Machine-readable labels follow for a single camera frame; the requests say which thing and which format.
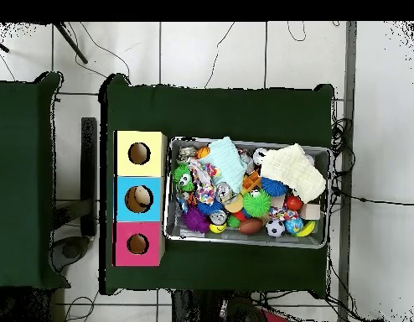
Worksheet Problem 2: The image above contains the wooden box with three holes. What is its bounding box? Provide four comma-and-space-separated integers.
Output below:
111, 129, 168, 267

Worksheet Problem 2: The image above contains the colourful heart print cloth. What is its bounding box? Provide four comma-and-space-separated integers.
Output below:
188, 157, 221, 206

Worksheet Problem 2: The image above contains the silver drink can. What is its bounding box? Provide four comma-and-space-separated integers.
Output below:
214, 181, 238, 205

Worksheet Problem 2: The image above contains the light blue waffle cloth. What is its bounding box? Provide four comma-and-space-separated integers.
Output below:
198, 136, 249, 195

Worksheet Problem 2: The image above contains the small green fuzzy eyed toy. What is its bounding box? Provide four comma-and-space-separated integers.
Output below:
172, 164, 196, 193

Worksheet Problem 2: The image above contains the purple spiky ball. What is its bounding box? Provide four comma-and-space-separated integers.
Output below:
181, 205, 210, 234

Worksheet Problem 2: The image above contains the large green fuzzy eyed toy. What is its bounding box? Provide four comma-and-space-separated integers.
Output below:
241, 188, 272, 218

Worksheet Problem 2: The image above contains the brown toy football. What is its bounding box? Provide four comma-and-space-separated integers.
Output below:
237, 217, 264, 236

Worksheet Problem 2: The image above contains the dark green table cloth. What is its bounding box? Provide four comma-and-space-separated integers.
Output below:
98, 72, 336, 300

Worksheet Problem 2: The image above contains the black and white soccer ball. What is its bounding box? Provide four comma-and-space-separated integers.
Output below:
265, 218, 287, 238

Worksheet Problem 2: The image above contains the cream waffle cloth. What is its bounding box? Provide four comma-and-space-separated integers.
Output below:
259, 143, 328, 205

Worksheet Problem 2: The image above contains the blue globe print ball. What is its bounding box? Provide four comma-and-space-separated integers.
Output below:
284, 216, 305, 235

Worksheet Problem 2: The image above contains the black flat panel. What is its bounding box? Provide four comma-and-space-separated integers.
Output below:
80, 116, 98, 237

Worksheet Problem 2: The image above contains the grey oval floor object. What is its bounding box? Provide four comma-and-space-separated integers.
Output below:
50, 235, 91, 273

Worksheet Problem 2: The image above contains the green covered side table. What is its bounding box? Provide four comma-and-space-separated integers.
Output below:
0, 70, 71, 290

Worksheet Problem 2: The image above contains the long black tripod leg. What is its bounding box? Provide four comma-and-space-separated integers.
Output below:
53, 22, 90, 65

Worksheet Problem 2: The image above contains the silver wire mesh bin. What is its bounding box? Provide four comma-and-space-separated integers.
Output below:
163, 135, 332, 250

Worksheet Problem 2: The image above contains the black floor cable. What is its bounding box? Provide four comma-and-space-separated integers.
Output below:
330, 185, 414, 206

